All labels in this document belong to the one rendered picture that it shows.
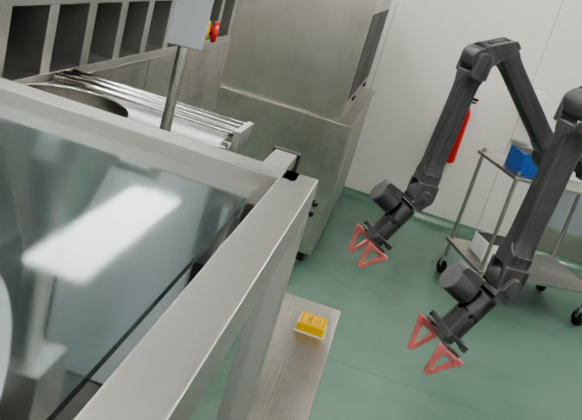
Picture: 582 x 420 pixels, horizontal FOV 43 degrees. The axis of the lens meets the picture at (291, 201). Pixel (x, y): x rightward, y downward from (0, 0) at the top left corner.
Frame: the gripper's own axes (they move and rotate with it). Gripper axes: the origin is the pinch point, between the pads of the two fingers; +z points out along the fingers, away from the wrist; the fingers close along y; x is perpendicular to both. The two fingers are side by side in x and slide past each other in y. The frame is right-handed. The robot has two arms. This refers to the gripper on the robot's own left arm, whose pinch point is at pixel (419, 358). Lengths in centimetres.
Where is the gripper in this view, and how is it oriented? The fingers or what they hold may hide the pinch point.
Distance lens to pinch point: 164.7
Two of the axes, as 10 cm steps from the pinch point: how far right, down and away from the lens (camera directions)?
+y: 1.9, 3.7, -9.1
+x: 6.9, 6.1, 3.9
